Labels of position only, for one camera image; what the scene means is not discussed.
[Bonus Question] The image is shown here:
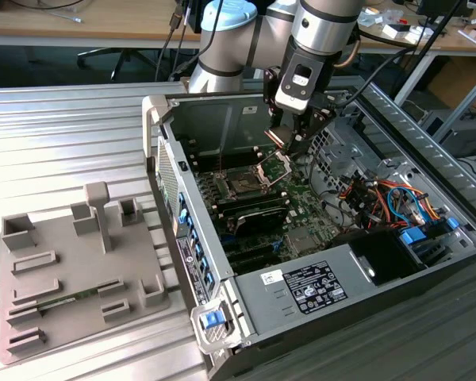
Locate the black camera cable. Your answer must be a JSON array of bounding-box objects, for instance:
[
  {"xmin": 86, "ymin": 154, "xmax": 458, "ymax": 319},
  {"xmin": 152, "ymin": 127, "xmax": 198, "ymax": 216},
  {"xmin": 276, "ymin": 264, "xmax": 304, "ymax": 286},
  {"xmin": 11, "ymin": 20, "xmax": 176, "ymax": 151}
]
[{"xmin": 332, "ymin": 47, "xmax": 417, "ymax": 108}]

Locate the orange yellow wire bundle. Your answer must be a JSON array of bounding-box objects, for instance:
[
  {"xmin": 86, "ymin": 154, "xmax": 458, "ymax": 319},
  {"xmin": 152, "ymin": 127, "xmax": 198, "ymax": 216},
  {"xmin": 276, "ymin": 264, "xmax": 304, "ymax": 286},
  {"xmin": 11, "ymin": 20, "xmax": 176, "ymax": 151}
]
[{"xmin": 338, "ymin": 178, "xmax": 448, "ymax": 231}]

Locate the black graphics card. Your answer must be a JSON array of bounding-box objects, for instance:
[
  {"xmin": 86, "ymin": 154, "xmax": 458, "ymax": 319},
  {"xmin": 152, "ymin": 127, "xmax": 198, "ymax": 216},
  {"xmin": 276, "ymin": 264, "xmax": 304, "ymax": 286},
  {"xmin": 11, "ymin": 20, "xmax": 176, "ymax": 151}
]
[{"xmin": 221, "ymin": 204, "xmax": 290, "ymax": 239}]

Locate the small white box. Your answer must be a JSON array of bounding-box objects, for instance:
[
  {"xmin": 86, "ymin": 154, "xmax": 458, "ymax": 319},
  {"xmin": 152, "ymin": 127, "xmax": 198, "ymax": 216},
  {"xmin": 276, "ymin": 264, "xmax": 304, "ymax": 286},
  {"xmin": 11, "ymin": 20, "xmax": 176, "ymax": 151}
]
[{"xmin": 382, "ymin": 22, "xmax": 413, "ymax": 40}]

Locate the black slanted pole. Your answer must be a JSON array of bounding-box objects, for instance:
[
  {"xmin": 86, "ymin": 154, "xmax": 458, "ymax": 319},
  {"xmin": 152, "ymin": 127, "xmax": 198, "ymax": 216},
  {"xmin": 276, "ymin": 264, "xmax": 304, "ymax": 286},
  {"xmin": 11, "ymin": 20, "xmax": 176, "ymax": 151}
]
[{"xmin": 392, "ymin": 0, "xmax": 465, "ymax": 94}]

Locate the green motherboard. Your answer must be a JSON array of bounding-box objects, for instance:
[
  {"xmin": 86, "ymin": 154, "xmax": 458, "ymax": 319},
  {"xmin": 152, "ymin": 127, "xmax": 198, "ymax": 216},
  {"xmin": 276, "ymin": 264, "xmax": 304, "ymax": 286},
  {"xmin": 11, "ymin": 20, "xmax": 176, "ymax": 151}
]
[{"xmin": 192, "ymin": 148, "xmax": 344, "ymax": 275}]

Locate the blue case latch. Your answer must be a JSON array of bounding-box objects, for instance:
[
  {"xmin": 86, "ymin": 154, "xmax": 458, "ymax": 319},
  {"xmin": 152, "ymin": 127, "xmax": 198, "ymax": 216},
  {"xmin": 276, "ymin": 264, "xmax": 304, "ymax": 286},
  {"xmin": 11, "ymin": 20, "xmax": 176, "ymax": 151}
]
[{"xmin": 201, "ymin": 311, "xmax": 224, "ymax": 329}]

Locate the black office chair base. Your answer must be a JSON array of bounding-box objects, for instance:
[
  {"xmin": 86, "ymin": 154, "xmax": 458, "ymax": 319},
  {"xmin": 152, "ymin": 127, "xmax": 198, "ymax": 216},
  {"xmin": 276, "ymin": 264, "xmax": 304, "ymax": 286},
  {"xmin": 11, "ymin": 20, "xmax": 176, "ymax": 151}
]
[{"xmin": 77, "ymin": 46, "xmax": 162, "ymax": 83}]

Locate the CPU socket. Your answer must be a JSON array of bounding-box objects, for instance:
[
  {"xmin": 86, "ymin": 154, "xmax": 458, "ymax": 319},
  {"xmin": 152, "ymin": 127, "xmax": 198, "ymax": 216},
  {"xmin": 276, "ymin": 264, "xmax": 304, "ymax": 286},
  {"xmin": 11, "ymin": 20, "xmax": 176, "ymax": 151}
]
[{"xmin": 216, "ymin": 166, "xmax": 271, "ymax": 201}]

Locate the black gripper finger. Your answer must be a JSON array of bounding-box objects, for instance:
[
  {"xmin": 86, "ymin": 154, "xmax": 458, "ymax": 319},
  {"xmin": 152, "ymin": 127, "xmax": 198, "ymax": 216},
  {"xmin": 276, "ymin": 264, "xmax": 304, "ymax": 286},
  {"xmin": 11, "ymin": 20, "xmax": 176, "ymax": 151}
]
[
  {"xmin": 261, "ymin": 67, "xmax": 290, "ymax": 133},
  {"xmin": 289, "ymin": 101, "xmax": 338, "ymax": 156}
]

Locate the grey parts rack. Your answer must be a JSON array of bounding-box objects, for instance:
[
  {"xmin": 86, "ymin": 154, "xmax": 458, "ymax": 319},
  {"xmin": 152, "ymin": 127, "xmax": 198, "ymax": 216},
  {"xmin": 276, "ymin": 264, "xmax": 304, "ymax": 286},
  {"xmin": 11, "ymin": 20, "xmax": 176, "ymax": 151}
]
[{"xmin": 0, "ymin": 181, "xmax": 174, "ymax": 366}]

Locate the large brown cardboard box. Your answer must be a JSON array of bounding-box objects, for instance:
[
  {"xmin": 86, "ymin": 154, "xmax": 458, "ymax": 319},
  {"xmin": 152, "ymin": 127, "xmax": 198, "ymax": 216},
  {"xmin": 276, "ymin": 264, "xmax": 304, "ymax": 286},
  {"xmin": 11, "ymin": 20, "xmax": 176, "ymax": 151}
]
[{"xmin": 426, "ymin": 55, "xmax": 476, "ymax": 114}]

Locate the black expansion slot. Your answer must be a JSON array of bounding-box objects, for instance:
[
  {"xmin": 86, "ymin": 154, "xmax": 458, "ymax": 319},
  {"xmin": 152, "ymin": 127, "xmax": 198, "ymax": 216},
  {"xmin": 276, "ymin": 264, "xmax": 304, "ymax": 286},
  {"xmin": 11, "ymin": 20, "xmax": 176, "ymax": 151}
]
[{"xmin": 225, "ymin": 241, "xmax": 285, "ymax": 275}]

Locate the grey power supply with labels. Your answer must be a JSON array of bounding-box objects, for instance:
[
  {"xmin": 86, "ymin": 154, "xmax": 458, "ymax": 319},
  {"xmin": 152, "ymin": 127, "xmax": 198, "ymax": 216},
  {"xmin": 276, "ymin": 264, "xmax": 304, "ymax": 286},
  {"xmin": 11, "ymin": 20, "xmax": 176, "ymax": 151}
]
[{"xmin": 232, "ymin": 242, "xmax": 377, "ymax": 338}]

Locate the metal drive cage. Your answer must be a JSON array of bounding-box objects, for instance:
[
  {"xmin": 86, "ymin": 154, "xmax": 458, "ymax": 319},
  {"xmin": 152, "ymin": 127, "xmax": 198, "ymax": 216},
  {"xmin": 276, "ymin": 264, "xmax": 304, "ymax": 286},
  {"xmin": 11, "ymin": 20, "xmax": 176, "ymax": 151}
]
[{"xmin": 305, "ymin": 93, "xmax": 382, "ymax": 194}]

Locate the grey cable with plug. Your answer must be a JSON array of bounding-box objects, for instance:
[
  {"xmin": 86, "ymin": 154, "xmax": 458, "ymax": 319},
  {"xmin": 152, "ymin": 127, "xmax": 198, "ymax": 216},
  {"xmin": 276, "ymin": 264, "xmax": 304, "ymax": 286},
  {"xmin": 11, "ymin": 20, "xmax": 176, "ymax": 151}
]
[{"xmin": 43, "ymin": 7, "xmax": 84, "ymax": 24}]

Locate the wooden desk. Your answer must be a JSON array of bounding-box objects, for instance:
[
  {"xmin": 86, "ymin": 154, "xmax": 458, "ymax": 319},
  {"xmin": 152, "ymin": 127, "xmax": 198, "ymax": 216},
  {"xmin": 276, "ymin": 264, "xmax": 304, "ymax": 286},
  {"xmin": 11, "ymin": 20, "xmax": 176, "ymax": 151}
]
[{"xmin": 0, "ymin": 0, "xmax": 476, "ymax": 90}]

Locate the light blue data wire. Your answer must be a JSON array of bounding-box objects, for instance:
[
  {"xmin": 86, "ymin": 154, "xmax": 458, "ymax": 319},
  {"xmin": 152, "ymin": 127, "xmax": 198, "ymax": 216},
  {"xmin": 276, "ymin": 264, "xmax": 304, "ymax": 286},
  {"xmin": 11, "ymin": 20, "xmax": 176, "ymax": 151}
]
[{"xmin": 386, "ymin": 185, "xmax": 428, "ymax": 228}]

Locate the blue disk carrier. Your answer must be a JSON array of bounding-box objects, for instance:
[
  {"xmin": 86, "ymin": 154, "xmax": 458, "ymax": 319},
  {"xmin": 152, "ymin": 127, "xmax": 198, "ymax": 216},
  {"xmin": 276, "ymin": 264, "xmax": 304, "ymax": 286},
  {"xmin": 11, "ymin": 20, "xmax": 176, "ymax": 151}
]
[{"xmin": 398, "ymin": 225, "xmax": 428, "ymax": 255}]

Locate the silver CPU green edge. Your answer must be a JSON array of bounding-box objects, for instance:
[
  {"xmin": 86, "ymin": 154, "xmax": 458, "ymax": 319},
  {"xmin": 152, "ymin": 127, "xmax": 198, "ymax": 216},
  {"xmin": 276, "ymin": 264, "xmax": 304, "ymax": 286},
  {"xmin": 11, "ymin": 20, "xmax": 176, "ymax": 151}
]
[{"xmin": 263, "ymin": 125, "xmax": 293, "ymax": 146}]

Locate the grey box on floor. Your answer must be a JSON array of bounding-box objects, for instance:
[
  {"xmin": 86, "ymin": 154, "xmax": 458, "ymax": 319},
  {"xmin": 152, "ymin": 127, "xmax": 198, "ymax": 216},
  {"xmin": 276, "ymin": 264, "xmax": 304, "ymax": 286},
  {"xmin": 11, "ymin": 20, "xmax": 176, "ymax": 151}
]
[{"xmin": 436, "ymin": 117, "xmax": 476, "ymax": 158}]

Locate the black monitor base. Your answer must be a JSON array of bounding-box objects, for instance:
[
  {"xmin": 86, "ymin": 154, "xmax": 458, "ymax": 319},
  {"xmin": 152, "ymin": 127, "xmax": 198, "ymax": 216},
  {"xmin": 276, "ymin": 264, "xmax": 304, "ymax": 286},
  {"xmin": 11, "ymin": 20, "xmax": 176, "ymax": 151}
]
[{"xmin": 416, "ymin": 0, "xmax": 469, "ymax": 17}]

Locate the grey open PC case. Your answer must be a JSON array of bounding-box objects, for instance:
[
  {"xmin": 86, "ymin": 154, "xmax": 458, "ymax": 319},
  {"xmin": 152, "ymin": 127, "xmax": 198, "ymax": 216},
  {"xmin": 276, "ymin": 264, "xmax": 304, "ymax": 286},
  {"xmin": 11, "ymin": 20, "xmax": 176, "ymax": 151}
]
[{"xmin": 141, "ymin": 77, "xmax": 476, "ymax": 381}]

